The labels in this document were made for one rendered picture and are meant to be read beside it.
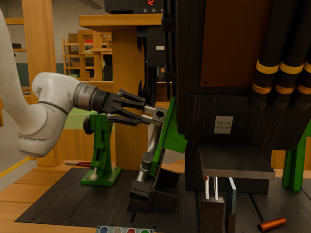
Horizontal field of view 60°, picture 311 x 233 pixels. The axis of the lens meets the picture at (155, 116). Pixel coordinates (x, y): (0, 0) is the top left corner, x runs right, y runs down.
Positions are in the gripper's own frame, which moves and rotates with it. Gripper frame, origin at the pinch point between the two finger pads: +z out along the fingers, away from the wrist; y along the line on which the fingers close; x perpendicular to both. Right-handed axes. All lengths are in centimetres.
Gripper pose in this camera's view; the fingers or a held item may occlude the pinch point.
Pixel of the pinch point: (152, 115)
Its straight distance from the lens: 89.8
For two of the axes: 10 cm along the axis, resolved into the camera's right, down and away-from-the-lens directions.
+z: 9.6, 2.7, -0.6
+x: -1.0, 5.2, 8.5
